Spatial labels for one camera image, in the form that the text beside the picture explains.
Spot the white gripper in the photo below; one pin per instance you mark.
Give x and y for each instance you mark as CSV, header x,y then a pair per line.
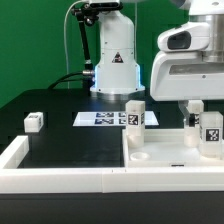
x,y
180,72

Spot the white square tabletop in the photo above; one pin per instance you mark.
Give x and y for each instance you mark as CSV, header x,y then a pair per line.
x,y
164,148

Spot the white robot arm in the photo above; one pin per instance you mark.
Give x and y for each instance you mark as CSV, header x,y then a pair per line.
x,y
117,72

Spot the white marker sheet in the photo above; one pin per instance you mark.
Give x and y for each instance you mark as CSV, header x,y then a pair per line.
x,y
100,119

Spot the white U-shaped fence wall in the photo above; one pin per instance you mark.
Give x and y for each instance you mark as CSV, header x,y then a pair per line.
x,y
14,180

